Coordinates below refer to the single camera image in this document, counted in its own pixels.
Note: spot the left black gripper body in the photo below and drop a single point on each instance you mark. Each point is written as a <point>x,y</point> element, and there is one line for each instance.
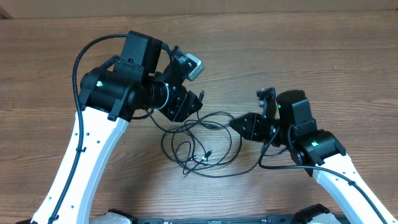
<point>173,101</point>

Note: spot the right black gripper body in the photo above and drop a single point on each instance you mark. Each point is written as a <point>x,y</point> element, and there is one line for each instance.
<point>261,127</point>

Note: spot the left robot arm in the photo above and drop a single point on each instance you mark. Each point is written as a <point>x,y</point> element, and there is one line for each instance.
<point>148,75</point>

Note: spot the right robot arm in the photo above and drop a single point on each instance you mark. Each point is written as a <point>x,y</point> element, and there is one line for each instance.
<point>286,120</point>

